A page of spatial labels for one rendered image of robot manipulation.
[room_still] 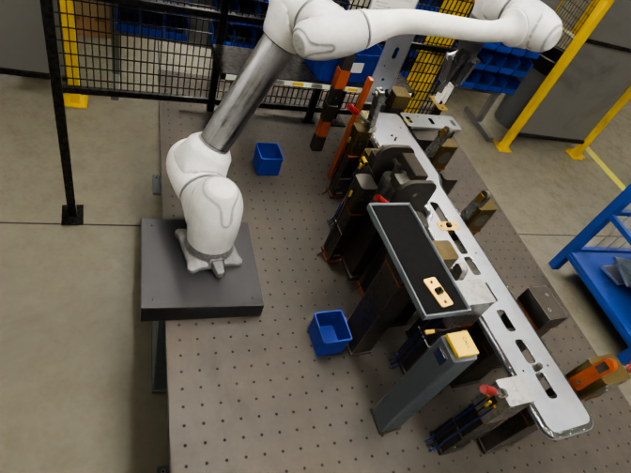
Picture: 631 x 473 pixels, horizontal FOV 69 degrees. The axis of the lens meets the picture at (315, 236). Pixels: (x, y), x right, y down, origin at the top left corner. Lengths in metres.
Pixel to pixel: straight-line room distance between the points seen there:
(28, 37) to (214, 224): 2.15
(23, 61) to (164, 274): 2.15
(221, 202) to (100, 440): 1.11
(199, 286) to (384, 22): 0.92
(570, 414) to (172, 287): 1.15
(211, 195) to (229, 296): 0.32
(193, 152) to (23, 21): 1.93
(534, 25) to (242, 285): 1.11
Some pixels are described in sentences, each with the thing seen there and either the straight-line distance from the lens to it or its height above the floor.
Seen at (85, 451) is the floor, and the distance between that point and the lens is 2.07.
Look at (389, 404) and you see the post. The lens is 1.39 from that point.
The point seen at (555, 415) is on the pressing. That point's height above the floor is 1.00.
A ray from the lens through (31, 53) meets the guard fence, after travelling 3.35.
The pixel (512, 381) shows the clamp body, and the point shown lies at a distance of 1.30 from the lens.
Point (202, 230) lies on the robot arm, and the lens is 1.42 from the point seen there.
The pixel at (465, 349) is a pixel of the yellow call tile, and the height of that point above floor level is 1.16.
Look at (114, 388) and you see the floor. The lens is 2.15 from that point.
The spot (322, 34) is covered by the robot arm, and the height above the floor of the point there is 1.50.
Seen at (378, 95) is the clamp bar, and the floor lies 1.20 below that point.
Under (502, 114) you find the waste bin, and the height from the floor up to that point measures 0.09.
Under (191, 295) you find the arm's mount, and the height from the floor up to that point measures 0.77.
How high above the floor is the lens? 1.97
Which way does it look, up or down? 45 degrees down
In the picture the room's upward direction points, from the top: 23 degrees clockwise
